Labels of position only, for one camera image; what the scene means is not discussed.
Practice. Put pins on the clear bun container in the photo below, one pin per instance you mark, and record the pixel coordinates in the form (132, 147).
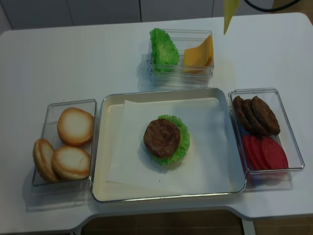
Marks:
(50, 133)

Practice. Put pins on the green lettuce leaves in container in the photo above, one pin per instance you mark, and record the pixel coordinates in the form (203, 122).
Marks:
(165, 55)

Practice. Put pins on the white metal tray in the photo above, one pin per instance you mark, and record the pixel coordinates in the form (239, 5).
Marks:
(110, 121)

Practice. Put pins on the green lettuce on burger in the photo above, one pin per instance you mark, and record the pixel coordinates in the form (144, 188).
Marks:
(184, 142)

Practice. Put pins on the left leaning bun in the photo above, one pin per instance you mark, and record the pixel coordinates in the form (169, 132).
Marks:
(42, 155)

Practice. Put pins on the right tomato slice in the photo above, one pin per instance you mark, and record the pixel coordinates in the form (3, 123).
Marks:
(273, 154)

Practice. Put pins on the right brown patty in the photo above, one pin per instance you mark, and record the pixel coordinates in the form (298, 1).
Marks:
(265, 116)

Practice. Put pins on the brown patty on burger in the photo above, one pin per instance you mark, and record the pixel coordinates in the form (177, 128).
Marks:
(162, 138)

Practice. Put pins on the left tomato slice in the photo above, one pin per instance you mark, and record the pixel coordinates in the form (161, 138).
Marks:
(245, 141)

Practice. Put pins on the cheese slice stack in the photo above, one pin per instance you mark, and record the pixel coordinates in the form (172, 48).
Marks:
(198, 59)

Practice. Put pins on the white paper sheet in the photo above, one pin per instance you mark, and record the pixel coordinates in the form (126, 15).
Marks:
(202, 170)

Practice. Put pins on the tomato slice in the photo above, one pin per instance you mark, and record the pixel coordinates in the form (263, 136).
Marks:
(273, 154)
(256, 155)
(245, 141)

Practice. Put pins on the front bun slice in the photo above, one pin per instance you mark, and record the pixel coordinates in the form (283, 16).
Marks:
(71, 163)

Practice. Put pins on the top bun slice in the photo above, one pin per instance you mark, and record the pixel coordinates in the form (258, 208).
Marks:
(75, 127)

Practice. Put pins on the clear lettuce cheese container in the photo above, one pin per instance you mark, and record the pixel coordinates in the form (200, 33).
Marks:
(183, 39)

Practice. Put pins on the clear patty tomato container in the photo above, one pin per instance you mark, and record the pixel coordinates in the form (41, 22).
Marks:
(285, 138)

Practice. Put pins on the left brown patty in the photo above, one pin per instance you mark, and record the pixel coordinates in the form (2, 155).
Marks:
(238, 108)

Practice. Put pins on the yellow cheese slice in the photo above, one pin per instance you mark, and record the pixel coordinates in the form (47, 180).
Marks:
(230, 7)

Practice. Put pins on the bun slice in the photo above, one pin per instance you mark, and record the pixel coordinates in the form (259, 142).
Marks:
(71, 163)
(75, 127)

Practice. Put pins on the middle tomato slice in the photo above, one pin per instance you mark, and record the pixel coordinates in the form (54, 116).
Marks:
(256, 155)

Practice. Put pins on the middle brown patty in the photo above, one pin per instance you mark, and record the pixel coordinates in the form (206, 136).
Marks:
(257, 127)

